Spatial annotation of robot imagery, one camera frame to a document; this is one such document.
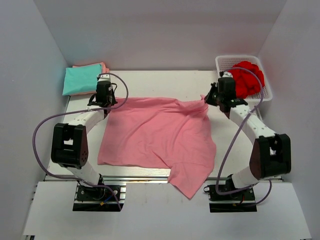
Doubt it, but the folded teal t shirt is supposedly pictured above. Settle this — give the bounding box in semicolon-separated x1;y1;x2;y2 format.
62;63;105;96

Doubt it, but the white plastic basket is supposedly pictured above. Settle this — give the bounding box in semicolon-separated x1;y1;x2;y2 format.
215;55;273;103

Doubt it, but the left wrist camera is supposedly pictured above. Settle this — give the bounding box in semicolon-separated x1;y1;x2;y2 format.
97;73;111;82

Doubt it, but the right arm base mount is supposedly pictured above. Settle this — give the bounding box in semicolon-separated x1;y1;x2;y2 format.
203;184;257;213

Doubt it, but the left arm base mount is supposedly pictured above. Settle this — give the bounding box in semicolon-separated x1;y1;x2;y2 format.
72;184;125;212

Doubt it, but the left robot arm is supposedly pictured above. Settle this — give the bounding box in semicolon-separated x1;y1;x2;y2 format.
51;80;117;200

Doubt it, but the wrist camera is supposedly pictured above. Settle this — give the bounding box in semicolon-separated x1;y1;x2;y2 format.
219;71;233;78
97;73;111;82

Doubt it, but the red crumpled t shirt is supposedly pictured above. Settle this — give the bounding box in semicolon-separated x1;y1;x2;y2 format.
229;61;265;99

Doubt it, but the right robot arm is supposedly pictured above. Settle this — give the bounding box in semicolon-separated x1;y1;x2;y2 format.
204;76;292;200

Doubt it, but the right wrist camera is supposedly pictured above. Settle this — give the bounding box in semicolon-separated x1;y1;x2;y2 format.
219;71;233;78

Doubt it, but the pink t shirt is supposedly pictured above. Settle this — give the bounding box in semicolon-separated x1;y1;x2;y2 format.
97;97;217;199

